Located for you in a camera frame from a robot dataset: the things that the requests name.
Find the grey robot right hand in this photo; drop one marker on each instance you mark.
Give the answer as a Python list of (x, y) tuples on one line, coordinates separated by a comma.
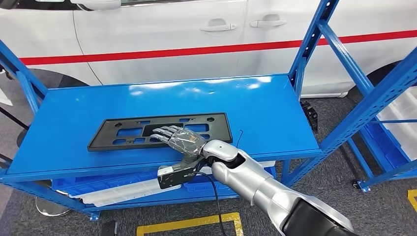
[(185, 141)]

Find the black plastic panel part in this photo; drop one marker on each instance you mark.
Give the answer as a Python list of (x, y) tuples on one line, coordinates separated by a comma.
[(107, 136)]

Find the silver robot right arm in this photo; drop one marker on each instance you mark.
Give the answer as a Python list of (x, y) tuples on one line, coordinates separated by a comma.
[(260, 189)]

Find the blue metal shelf rack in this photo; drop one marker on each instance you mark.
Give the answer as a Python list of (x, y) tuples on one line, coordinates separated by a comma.
[(391, 172), (195, 97)]

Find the black ribbed plastic part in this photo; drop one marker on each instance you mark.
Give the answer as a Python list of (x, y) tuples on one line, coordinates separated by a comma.
[(309, 117)]

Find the blue plastic crate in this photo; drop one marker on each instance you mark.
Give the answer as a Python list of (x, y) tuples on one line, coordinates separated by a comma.
[(97, 182), (198, 192), (381, 143)]

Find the white car with red stripe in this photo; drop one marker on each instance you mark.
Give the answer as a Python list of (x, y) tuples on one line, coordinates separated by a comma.
[(146, 32)]

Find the black stanchion belt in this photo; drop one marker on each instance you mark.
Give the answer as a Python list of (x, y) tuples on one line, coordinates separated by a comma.
[(14, 118)]

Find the black rack caster wheel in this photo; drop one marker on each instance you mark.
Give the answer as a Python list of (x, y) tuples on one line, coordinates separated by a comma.
[(355, 184)]

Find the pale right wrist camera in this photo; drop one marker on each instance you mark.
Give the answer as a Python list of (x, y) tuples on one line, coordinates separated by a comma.
[(164, 172)]

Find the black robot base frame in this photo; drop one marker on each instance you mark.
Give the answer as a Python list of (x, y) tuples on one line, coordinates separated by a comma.
[(109, 228)]

